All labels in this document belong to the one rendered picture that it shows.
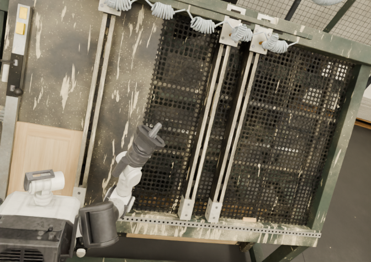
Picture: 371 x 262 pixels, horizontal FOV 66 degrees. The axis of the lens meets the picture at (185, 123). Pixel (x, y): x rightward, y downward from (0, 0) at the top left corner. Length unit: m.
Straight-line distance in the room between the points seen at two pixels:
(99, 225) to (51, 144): 0.61
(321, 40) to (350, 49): 0.21
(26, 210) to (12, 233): 0.11
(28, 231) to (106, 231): 0.26
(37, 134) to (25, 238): 0.67
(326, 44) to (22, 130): 1.66
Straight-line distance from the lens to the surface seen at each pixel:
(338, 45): 1.87
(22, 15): 1.56
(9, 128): 1.61
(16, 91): 1.44
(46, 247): 1.03
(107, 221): 1.14
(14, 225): 1.10
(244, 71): 1.61
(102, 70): 1.46
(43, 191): 1.14
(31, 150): 1.63
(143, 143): 1.11
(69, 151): 1.59
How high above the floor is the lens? 2.36
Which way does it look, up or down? 40 degrees down
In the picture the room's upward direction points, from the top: 23 degrees clockwise
